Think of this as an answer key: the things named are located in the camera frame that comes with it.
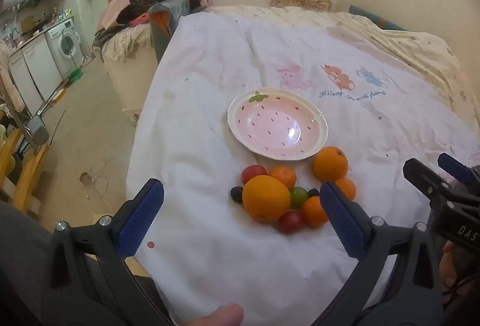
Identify white kitchen cabinet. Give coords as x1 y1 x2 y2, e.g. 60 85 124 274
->
7 34 64 113

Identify green cherry tomato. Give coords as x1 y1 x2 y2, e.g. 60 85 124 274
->
290 186 309 209

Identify white printed blanket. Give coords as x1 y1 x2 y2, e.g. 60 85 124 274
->
125 5 480 323

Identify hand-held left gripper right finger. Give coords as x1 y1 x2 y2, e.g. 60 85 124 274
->
311 181 445 326

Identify medium orange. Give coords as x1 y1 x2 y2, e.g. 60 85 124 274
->
313 146 349 183

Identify person's left hand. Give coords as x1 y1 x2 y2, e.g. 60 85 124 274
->
179 303 245 326

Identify person's right hand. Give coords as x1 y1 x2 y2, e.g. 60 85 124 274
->
442 240 480 297

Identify grey and orange cloth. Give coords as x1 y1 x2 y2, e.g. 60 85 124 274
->
148 0 191 64

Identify pink strawberry print plate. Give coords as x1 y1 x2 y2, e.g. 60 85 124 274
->
227 87 329 161

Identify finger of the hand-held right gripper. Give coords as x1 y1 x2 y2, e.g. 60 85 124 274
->
438 152 480 195
403 158 456 207

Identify cream patterned quilt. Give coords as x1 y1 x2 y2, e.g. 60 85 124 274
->
208 4 480 118

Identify white bedside cabinet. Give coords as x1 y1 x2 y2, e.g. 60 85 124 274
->
102 44 160 125

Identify white washing machine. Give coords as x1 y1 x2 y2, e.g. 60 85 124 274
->
45 18 85 78

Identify yellow wooden chair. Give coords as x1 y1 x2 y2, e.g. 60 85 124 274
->
0 123 50 216

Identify large orange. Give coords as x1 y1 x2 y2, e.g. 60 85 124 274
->
242 175 292 224

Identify red cherry tomato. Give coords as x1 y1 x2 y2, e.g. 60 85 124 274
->
278 211 305 234
241 165 268 185

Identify teal pillow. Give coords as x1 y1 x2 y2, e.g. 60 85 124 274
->
349 4 408 32

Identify small tangerine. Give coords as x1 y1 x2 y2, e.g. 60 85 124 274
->
334 178 357 201
268 166 297 191
301 196 330 229

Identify person's grey trousers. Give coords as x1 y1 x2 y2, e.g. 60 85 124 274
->
0 200 57 312

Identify floral ruffled cloth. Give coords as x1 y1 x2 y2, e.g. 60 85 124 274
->
92 23 154 63

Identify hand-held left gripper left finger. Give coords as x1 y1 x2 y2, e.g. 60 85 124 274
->
49 178 175 326

